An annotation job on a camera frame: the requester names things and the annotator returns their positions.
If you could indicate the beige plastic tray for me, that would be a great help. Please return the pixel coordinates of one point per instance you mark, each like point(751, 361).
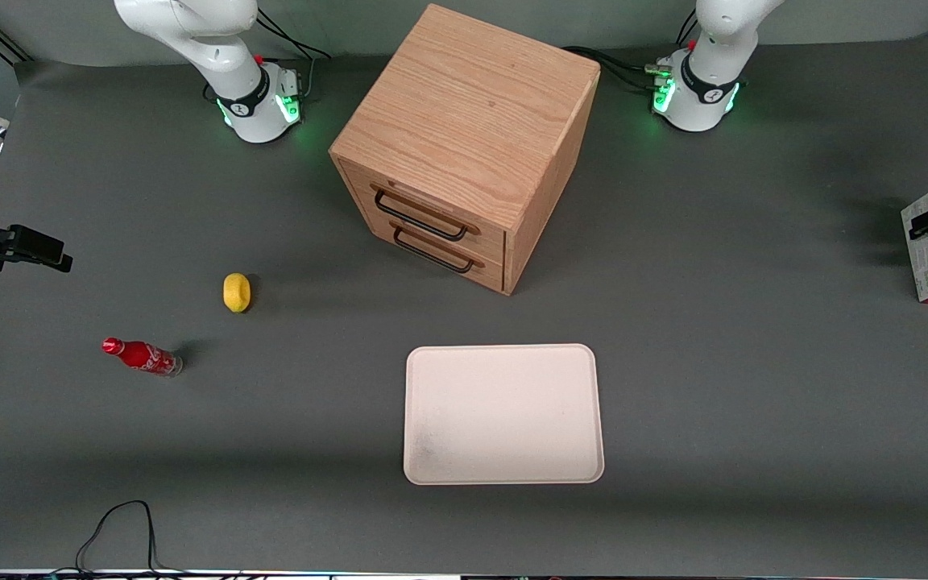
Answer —
point(504, 415)

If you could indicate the red cola bottle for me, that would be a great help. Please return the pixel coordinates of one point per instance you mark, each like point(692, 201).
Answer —
point(142, 355)

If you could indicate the yellow lemon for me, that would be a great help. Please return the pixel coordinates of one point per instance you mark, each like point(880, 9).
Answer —
point(237, 292)

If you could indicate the wooden drawer front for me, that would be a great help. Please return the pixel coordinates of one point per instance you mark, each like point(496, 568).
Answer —
point(490, 242)
point(490, 272)

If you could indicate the wooden drawer cabinet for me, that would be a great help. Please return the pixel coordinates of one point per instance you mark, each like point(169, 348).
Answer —
point(464, 105)

